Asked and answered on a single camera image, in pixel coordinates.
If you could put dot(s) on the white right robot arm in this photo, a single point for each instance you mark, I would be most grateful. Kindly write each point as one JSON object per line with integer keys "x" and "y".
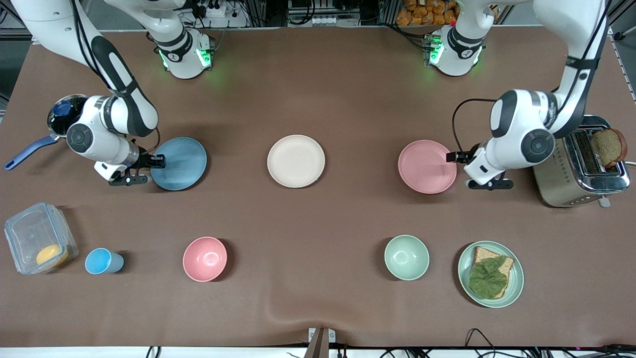
{"x": 99, "y": 144}

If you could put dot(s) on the glass lid blue knob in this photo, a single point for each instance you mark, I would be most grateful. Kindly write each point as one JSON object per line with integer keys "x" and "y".
{"x": 62, "y": 108}

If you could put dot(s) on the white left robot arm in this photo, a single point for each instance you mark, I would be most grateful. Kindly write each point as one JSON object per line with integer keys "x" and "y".
{"x": 521, "y": 134}

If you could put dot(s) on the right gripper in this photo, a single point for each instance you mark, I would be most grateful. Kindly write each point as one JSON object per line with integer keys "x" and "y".
{"x": 144, "y": 160}

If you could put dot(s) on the pink bowl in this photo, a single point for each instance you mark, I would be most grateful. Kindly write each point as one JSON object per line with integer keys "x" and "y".
{"x": 204, "y": 258}

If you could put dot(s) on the blue cup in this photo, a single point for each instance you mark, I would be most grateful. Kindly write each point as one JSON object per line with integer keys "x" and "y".
{"x": 102, "y": 261}

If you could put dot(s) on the beige chrome toaster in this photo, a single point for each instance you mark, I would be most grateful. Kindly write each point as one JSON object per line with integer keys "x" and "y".
{"x": 571, "y": 189}

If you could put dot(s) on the beige plate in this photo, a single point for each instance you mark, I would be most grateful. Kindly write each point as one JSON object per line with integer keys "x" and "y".
{"x": 296, "y": 161}

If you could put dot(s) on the brown table cloth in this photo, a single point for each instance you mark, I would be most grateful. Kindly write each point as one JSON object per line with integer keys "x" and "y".
{"x": 298, "y": 223}

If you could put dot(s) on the green lettuce leaf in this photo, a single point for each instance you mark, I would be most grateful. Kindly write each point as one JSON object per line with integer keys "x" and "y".
{"x": 487, "y": 281}

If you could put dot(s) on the green plate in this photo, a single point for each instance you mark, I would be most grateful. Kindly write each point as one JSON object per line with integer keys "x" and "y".
{"x": 516, "y": 286}

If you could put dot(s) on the blue plate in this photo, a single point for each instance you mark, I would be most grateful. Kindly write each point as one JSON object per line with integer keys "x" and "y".
{"x": 181, "y": 164}

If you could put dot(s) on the dark toast slice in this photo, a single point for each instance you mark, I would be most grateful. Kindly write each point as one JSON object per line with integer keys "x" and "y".
{"x": 608, "y": 147}

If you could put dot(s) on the white power strip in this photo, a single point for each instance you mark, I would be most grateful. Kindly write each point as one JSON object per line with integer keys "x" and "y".
{"x": 325, "y": 21}
{"x": 216, "y": 11}

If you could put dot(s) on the aluminium frame profile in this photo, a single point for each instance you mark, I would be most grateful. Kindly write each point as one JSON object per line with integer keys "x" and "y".
{"x": 618, "y": 25}

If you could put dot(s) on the orange packaged snacks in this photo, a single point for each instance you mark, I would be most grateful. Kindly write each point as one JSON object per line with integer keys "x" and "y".
{"x": 427, "y": 12}

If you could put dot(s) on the brown bread slice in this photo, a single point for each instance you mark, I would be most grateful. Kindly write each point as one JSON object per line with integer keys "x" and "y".
{"x": 482, "y": 254}

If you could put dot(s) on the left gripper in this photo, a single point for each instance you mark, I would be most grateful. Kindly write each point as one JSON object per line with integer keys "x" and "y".
{"x": 471, "y": 154}

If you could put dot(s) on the metal table bracket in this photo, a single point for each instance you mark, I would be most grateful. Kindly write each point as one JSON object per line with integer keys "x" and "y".
{"x": 320, "y": 343}

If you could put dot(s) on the clear plastic container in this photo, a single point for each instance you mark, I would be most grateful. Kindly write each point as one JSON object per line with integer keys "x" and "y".
{"x": 30, "y": 233}

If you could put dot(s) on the pink plate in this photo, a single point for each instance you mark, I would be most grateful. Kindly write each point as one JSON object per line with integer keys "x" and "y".
{"x": 422, "y": 166}

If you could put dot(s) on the yellow round food piece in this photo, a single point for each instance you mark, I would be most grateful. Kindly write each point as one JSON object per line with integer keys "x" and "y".
{"x": 49, "y": 254}

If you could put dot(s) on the green bowl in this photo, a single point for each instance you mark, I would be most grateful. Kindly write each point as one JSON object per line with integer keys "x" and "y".
{"x": 406, "y": 257}

